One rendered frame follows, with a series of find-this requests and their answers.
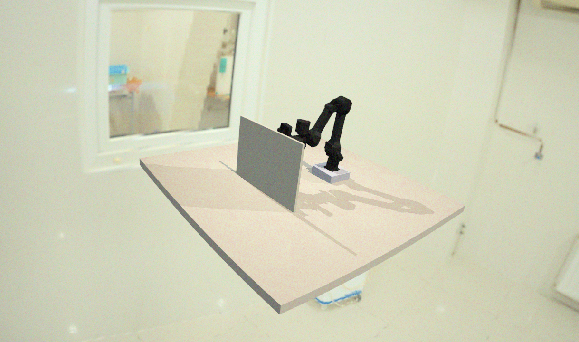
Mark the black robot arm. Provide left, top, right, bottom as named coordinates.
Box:
left=295, top=96, right=352, bottom=172

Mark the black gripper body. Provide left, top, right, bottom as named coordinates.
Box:
left=280, top=123, right=299, bottom=141

